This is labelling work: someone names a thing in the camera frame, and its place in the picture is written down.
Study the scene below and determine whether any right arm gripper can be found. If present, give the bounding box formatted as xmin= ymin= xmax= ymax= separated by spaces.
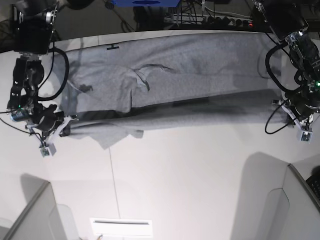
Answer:
xmin=28 ymin=104 xmax=79 ymax=138

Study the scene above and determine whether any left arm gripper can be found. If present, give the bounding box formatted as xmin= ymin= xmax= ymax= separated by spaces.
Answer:
xmin=284 ymin=96 xmax=319 ymax=122

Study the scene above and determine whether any grey T-shirt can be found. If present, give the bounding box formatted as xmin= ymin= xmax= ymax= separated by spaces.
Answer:
xmin=57 ymin=32 xmax=282 ymax=149

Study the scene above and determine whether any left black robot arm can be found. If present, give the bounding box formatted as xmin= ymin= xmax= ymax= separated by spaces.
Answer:
xmin=253 ymin=0 xmax=320 ymax=121

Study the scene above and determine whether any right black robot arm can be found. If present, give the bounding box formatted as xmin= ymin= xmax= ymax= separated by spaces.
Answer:
xmin=7 ymin=0 xmax=88 ymax=138

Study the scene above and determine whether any black keyboard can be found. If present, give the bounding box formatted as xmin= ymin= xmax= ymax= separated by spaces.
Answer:
xmin=306 ymin=174 xmax=320 ymax=200

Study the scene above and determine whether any left grey partition panel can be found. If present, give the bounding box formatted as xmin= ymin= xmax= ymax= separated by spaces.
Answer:
xmin=4 ymin=181 xmax=68 ymax=240

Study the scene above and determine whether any blue box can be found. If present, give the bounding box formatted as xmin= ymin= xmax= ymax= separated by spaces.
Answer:
xmin=110 ymin=0 xmax=180 ymax=8

